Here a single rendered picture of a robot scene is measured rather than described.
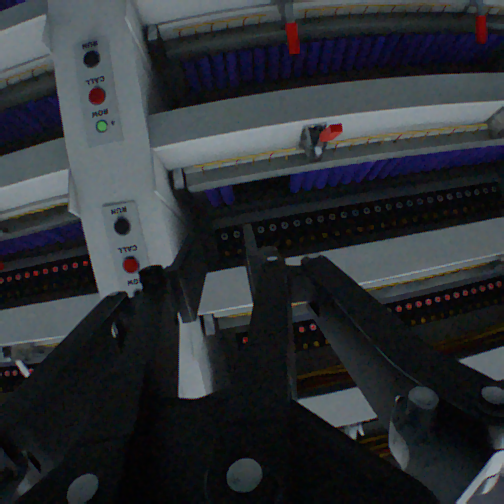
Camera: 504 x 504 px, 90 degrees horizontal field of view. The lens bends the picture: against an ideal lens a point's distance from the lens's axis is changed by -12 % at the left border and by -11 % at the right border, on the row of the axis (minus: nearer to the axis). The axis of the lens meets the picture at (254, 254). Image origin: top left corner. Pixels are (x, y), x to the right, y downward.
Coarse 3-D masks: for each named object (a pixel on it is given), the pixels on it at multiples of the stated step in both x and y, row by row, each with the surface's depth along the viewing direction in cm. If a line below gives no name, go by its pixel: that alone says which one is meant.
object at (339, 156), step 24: (336, 144) 33; (360, 144) 35; (384, 144) 35; (408, 144) 35; (432, 144) 35; (456, 144) 35; (480, 144) 35; (216, 168) 35; (240, 168) 35; (264, 168) 34; (288, 168) 34; (312, 168) 36
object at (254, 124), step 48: (288, 96) 30; (336, 96) 30; (384, 96) 30; (432, 96) 30; (480, 96) 30; (192, 144) 30; (240, 144) 32; (288, 144) 33; (192, 192) 41; (384, 192) 48
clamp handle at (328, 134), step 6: (330, 126) 24; (336, 126) 24; (342, 126) 24; (324, 132) 26; (330, 132) 24; (336, 132) 24; (324, 138) 26; (330, 138) 26; (318, 144) 30; (318, 150) 31
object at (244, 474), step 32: (256, 288) 11; (288, 288) 12; (256, 320) 9; (288, 320) 9; (256, 352) 7; (288, 352) 7; (256, 384) 6; (288, 384) 6; (224, 416) 5; (256, 416) 5; (288, 416) 5; (224, 448) 4; (256, 448) 4; (288, 448) 4; (224, 480) 4; (256, 480) 4; (288, 480) 4
